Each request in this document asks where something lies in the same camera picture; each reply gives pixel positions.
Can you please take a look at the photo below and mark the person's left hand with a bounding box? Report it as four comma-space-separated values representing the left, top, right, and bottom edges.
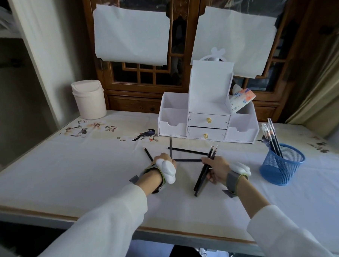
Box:
151, 152, 177, 169

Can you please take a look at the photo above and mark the person's right hand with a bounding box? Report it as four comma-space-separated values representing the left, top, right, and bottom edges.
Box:
201, 155, 233, 187

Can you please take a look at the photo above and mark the bunch of black pencils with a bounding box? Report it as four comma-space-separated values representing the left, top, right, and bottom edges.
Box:
260, 117, 285, 160

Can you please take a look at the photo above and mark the blue mesh pencil cup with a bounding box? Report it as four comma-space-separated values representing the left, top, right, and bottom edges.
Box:
258, 142, 307, 187

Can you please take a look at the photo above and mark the person's left forearm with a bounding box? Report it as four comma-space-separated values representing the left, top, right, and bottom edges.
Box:
16, 168, 168, 257

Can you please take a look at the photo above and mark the person's right forearm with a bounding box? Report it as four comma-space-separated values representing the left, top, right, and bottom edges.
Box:
235, 175, 337, 257

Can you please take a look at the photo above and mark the person's right leg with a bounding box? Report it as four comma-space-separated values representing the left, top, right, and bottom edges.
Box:
166, 244, 205, 257

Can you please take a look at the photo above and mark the brown wooden lattice cabinet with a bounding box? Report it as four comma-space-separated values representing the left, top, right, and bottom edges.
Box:
82, 0, 321, 131

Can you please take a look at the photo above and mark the colourful tissue packet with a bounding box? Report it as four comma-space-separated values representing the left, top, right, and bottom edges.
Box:
229, 83, 256, 114

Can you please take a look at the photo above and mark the white desk organizer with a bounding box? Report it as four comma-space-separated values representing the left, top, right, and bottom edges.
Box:
155, 57, 260, 148

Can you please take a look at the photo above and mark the white swing lid bin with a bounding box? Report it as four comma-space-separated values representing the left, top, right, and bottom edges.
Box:
71, 79, 107, 121

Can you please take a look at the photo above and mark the white cloth covered table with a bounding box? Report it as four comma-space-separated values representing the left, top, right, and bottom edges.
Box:
0, 99, 339, 257

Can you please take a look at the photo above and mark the white round eared mirror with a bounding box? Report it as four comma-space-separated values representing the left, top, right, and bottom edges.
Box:
200, 47, 226, 63

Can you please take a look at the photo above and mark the beige curtain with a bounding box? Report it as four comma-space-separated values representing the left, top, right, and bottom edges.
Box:
281, 27, 339, 141

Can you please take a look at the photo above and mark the white paper sheet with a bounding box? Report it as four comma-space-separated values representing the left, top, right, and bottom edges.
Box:
188, 3, 280, 82
92, 1, 174, 70

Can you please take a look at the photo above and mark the white wrist tracker with strap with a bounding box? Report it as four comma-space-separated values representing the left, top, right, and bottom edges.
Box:
221, 160, 254, 199
127, 157, 178, 196

